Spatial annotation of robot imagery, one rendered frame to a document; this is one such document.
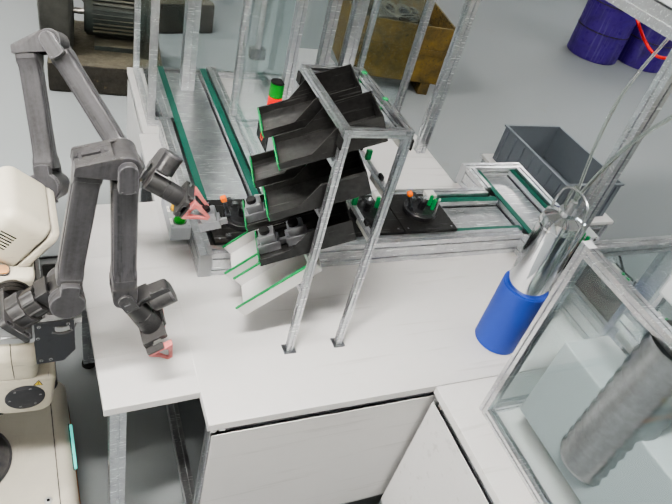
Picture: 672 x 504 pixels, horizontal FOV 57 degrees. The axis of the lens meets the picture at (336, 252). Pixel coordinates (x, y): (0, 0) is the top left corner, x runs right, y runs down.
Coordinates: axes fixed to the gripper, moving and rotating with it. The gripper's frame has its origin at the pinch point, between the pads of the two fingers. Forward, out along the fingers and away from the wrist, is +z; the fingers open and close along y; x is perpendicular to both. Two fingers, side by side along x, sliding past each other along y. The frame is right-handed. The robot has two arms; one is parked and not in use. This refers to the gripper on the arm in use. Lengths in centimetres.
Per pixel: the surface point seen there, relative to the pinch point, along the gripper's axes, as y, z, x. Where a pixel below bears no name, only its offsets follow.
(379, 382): -34, 67, 2
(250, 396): -40, 31, 23
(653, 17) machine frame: -35, 27, -114
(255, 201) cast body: -0.1, 9.0, -11.6
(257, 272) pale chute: -7.3, 22.7, 5.5
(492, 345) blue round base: -19, 103, -22
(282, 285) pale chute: -19.7, 24.1, -3.3
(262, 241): -15.3, 11.6, -10.3
